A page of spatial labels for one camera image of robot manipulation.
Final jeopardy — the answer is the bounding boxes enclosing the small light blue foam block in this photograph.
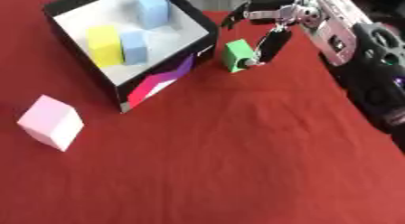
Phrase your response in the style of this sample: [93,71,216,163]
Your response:
[118,29,151,66]

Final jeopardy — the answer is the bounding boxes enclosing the green foam cube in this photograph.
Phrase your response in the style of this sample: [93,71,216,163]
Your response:
[220,38,259,73]

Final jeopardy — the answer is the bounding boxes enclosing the pink foam cube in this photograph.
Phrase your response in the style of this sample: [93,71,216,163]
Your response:
[15,94,86,153]

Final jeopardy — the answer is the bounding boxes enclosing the yellow foam block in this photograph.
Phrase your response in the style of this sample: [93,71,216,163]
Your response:
[85,24,126,69]

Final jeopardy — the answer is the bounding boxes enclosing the black box with white inside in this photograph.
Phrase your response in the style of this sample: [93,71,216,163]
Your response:
[42,0,221,114]

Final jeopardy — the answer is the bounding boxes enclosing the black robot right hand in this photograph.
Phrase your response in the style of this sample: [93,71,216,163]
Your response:
[220,0,314,70]

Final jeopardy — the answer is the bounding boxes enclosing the large light blue foam block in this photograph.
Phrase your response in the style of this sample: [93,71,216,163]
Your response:
[136,0,173,30]

